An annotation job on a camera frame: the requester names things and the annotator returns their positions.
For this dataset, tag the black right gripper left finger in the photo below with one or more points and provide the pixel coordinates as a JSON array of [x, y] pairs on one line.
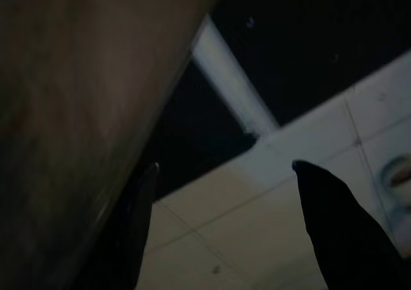
[[128, 232]]

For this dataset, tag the wooden table with grey legs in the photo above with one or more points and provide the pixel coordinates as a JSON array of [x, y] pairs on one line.
[[64, 110]]

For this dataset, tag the black floor mat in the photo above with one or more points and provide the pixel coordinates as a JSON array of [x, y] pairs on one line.
[[199, 136], [314, 46]]

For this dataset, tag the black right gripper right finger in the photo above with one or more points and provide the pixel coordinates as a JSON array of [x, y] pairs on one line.
[[340, 238]]

